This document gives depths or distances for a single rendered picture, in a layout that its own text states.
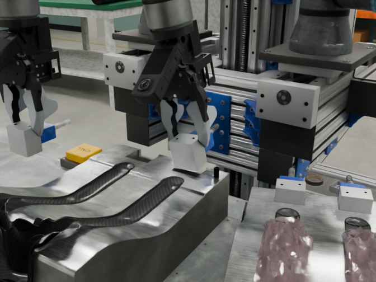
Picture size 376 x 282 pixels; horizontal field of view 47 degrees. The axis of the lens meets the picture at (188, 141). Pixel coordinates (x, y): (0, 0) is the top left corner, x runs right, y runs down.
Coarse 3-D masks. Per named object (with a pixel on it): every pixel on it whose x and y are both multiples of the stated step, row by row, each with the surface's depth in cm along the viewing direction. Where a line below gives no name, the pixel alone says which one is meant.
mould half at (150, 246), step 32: (96, 160) 82; (128, 160) 82; (160, 160) 82; (0, 192) 63; (32, 192) 68; (64, 192) 72; (128, 192) 72; (192, 192) 71; (224, 192) 77; (160, 224) 63; (192, 224) 69; (64, 256) 49; (96, 256) 49; (128, 256) 55; (160, 256) 62
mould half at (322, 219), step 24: (264, 192) 78; (264, 216) 70; (312, 216) 70; (336, 216) 70; (360, 216) 70; (240, 240) 58; (336, 240) 58; (240, 264) 54; (312, 264) 54; (336, 264) 53
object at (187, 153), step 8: (216, 128) 84; (176, 136) 78; (184, 136) 77; (192, 136) 76; (176, 144) 75; (184, 144) 74; (192, 144) 74; (200, 144) 76; (208, 144) 79; (176, 152) 76; (184, 152) 75; (192, 152) 74; (200, 152) 76; (176, 160) 77; (184, 160) 76; (192, 160) 75; (200, 160) 76; (184, 168) 77; (192, 168) 76
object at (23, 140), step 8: (64, 120) 89; (8, 128) 80; (16, 128) 79; (24, 128) 79; (48, 128) 83; (56, 128) 87; (8, 136) 81; (16, 136) 80; (24, 136) 78; (32, 136) 80; (40, 136) 82; (48, 136) 84; (16, 144) 80; (24, 144) 79; (32, 144) 80; (40, 144) 82; (16, 152) 81; (24, 152) 80; (32, 152) 81
